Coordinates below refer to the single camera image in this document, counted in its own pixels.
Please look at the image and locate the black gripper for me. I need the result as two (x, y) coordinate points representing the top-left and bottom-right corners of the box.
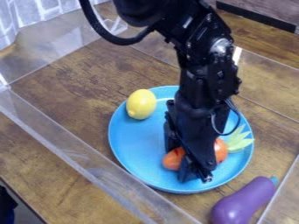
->
(162, 92), (229, 183)

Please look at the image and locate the orange toy carrot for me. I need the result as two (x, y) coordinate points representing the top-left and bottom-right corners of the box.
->
(162, 126), (254, 171)

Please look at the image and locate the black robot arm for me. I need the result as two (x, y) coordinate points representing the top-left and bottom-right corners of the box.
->
(113, 0), (241, 182)

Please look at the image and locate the blue round plate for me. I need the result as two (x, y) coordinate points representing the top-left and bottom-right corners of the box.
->
(108, 86), (254, 194)

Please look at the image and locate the yellow toy lemon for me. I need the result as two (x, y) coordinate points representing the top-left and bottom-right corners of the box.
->
(125, 89), (156, 120)

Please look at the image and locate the purple toy eggplant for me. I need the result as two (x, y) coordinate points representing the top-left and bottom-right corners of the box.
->
(209, 176), (278, 224)

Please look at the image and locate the clear acrylic enclosure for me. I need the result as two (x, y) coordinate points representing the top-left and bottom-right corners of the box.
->
(0, 11), (299, 224)

